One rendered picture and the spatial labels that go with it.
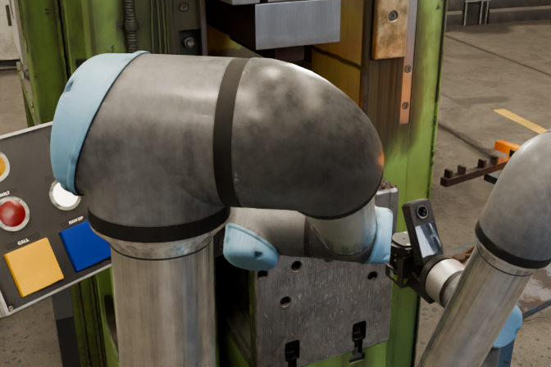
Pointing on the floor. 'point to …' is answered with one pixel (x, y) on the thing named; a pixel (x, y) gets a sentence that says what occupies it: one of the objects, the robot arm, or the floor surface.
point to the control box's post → (66, 328)
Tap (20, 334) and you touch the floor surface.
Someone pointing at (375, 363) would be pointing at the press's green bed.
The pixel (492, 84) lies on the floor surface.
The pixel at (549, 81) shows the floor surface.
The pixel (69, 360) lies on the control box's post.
